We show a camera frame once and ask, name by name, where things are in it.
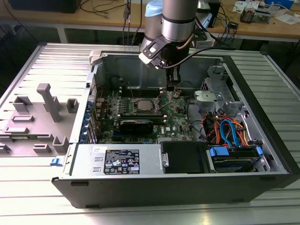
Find grey electronic device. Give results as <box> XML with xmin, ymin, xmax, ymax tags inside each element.
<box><xmin>254</xmin><ymin>8</ymin><xmax>273</xmax><ymax>24</ymax></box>

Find hard disk in blue carrier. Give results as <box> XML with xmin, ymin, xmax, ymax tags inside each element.
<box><xmin>205</xmin><ymin>144</ymin><xmax>263</xmax><ymax>173</ymax></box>

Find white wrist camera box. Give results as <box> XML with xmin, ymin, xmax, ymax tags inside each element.
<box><xmin>138</xmin><ymin>36</ymin><xmax>166</xmax><ymax>70</ymax></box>

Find long black wire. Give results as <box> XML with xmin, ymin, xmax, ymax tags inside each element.
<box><xmin>186</xmin><ymin>98</ymin><xmax>208</xmax><ymax>143</ymax></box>

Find white printed papers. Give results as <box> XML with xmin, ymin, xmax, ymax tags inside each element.
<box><xmin>233</xmin><ymin>0</ymin><xmax>260</xmax><ymax>13</ymax></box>

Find thin red wire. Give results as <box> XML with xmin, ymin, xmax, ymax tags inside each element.
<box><xmin>90</xmin><ymin>85</ymin><xmax>104</xmax><ymax>100</ymax></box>

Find clear plastic bag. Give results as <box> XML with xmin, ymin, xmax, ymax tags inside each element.
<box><xmin>267</xmin><ymin>0</ymin><xmax>295</xmax><ymax>16</ymax></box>

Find black looped wire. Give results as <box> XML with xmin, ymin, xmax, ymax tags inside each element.
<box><xmin>179</xmin><ymin>81</ymin><xmax>195</xmax><ymax>92</ymax></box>

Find silver latch bracket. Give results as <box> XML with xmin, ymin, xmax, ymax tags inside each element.
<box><xmin>193</xmin><ymin>90</ymin><xmax>216</xmax><ymax>108</ymax></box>

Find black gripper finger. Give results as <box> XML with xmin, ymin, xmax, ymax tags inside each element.
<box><xmin>165</xmin><ymin>67</ymin><xmax>174</xmax><ymax>91</ymax></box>
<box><xmin>173</xmin><ymin>67</ymin><xmax>181</xmax><ymax>87</ymax></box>

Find large black box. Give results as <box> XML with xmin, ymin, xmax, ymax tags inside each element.
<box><xmin>8</xmin><ymin>0</ymin><xmax>82</xmax><ymax>14</ymax></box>

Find metal locking lever wire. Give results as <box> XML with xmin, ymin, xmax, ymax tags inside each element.
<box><xmin>158</xmin><ymin>91</ymin><xmax>174</xmax><ymax>111</ymax></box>
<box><xmin>128</xmin><ymin>81</ymin><xmax>136</xmax><ymax>102</ymax></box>

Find black open PC case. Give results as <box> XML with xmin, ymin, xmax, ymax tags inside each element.
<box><xmin>51</xmin><ymin>48</ymin><xmax>300</xmax><ymax>209</ymax></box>

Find orange wire bundle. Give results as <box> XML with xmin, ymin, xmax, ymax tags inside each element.
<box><xmin>234</xmin><ymin>120</ymin><xmax>253</xmax><ymax>147</ymax></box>

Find black graphics card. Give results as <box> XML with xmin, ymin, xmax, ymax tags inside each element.
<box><xmin>119</xmin><ymin>120</ymin><xmax>155</xmax><ymax>135</ymax></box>

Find grey parts rack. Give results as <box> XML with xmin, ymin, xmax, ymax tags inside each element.
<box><xmin>0</xmin><ymin>83</ymin><xmax>80</xmax><ymax>158</ymax></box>

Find silver power supply unit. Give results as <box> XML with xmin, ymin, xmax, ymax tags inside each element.
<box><xmin>69</xmin><ymin>143</ymin><xmax>165</xmax><ymax>177</ymax></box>

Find black tower device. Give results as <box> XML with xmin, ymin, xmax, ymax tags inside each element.
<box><xmin>208</xmin><ymin>0</ymin><xmax>221</xmax><ymax>28</ymax></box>

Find CPU socket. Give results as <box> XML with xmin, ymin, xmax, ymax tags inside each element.
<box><xmin>135</xmin><ymin>96</ymin><xmax>162</xmax><ymax>113</ymax></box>

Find green motherboard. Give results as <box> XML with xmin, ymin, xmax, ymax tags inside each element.
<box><xmin>93</xmin><ymin>90</ymin><xmax>196</xmax><ymax>144</ymax></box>

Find black camera cable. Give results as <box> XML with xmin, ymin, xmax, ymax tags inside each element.
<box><xmin>163</xmin><ymin>45</ymin><xmax>237</xmax><ymax>70</ymax></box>

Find silver metal drive cage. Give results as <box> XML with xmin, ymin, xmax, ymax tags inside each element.
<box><xmin>194</xmin><ymin>65</ymin><xmax>270</xmax><ymax>150</ymax></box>

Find white paper sheet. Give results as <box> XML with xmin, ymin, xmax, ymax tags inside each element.
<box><xmin>273</xmin><ymin>14</ymin><xmax>300</xmax><ymax>25</ymax></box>

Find copper coloured cable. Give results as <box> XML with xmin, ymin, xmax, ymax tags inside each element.
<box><xmin>176</xmin><ymin>34</ymin><xmax>195</xmax><ymax>51</ymax></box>

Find wooden desk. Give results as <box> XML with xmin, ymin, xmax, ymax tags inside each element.
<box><xmin>0</xmin><ymin>0</ymin><xmax>300</xmax><ymax>44</ymax></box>

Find blue flat wire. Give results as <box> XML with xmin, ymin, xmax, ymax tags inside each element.
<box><xmin>219</xmin><ymin>119</ymin><xmax>240</xmax><ymax>148</ymax></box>

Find copper finned heatsink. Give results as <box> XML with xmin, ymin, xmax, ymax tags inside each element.
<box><xmin>240</xmin><ymin>6</ymin><xmax>255</xmax><ymax>23</ymax></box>

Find blue hanging cable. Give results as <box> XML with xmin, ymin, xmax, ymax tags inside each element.
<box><xmin>224</xmin><ymin>20</ymin><xmax>232</xmax><ymax>46</ymax></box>

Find silver CPU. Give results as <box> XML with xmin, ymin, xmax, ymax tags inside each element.
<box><xmin>137</xmin><ymin>99</ymin><xmax>153</xmax><ymax>111</ymax></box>

